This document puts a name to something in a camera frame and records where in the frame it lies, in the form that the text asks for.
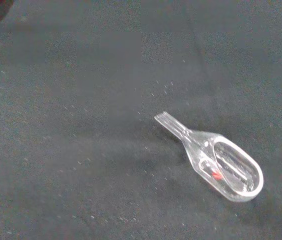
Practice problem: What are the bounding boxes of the black bench cloth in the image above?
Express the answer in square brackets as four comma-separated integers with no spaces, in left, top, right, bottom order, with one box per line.
[0,0,282,240]

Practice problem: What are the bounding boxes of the clear glass weighing funnel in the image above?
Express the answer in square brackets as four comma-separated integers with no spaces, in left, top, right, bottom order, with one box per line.
[154,110,265,203]

